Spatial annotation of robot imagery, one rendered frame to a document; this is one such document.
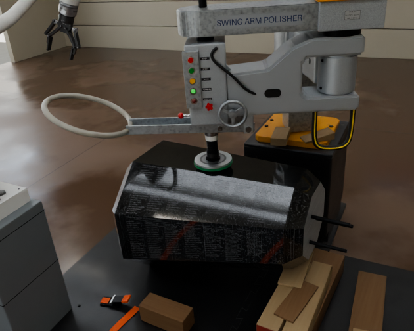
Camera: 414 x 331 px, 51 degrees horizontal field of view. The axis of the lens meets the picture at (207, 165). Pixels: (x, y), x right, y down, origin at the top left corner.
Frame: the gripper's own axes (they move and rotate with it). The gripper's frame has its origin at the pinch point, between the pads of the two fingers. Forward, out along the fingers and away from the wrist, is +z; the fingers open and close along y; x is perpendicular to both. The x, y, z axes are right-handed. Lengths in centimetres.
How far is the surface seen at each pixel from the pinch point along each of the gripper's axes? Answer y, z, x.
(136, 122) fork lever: 46, 24, 11
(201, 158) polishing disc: 87, 31, 18
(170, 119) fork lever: 63, 16, 16
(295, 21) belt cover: 106, -56, 11
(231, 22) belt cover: 80, -46, 4
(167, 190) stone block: 76, 53, 7
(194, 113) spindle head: 78, 2, 3
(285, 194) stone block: 137, 22, 2
